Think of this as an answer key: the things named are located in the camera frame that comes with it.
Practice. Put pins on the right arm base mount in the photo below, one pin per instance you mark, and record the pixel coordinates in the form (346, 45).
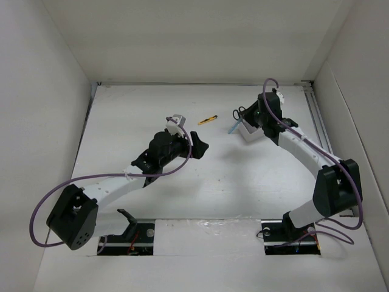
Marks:
(278, 240)

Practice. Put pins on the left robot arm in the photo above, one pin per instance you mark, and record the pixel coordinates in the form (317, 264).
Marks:
(74, 216)

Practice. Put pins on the white three-compartment container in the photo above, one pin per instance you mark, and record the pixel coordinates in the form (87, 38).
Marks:
(249, 133)

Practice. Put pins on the yellow utility knife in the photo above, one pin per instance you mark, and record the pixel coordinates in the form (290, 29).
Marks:
(208, 120)

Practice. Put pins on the black handled scissors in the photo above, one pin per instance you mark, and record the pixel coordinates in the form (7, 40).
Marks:
(236, 113)

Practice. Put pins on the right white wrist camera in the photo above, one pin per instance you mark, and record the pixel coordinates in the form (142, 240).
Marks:
(280, 95)

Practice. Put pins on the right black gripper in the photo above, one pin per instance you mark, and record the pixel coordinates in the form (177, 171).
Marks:
(247, 114)

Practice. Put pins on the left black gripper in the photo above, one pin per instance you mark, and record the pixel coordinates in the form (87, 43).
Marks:
(199, 146)

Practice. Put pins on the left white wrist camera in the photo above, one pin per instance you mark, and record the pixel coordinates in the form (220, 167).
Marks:
(174, 125)

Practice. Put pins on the aluminium side rail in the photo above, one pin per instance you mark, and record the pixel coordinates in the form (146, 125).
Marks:
(321, 133)

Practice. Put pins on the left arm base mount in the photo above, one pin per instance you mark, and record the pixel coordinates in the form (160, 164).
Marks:
(125, 235)

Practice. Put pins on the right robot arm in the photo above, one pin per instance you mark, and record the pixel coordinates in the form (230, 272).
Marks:
(337, 181)

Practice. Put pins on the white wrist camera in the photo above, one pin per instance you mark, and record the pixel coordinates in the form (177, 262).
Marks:
(174, 125)
(280, 95)

